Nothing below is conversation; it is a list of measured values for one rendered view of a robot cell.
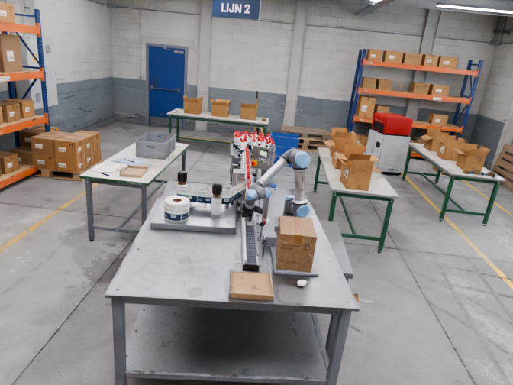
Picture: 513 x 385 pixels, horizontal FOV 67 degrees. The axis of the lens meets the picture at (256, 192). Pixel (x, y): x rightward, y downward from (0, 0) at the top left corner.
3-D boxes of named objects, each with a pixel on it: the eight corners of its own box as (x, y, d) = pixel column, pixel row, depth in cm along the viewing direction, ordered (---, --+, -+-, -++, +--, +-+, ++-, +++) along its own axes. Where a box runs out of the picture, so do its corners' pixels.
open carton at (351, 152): (330, 169, 540) (334, 143, 527) (368, 173, 539) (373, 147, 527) (335, 179, 498) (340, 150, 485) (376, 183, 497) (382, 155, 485)
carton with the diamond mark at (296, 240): (275, 248, 292) (279, 215, 283) (307, 251, 292) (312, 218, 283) (275, 269, 264) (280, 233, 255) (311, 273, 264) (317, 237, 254)
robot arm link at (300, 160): (301, 211, 324) (301, 147, 305) (311, 218, 312) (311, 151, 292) (288, 214, 320) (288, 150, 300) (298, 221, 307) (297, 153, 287)
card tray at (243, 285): (230, 271, 259) (231, 266, 258) (269, 273, 261) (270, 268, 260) (230, 299, 231) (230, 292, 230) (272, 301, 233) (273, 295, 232)
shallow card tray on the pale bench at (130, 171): (127, 167, 457) (127, 164, 456) (148, 169, 458) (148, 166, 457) (119, 176, 425) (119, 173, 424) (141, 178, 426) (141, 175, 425)
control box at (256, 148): (256, 164, 343) (259, 143, 337) (273, 169, 335) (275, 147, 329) (250, 166, 335) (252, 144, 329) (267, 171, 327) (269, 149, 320)
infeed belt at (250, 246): (242, 187, 416) (243, 184, 415) (250, 188, 417) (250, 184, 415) (243, 269, 262) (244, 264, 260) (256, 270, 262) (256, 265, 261)
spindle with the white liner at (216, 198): (210, 214, 333) (212, 181, 323) (221, 215, 333) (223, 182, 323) (209, 218, 324) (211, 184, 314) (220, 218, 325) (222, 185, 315)
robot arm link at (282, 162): (289, 143, 312) (245, 185, 307) (296, 145, 302) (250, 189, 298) (296, 153, 317) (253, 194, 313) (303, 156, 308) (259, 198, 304)
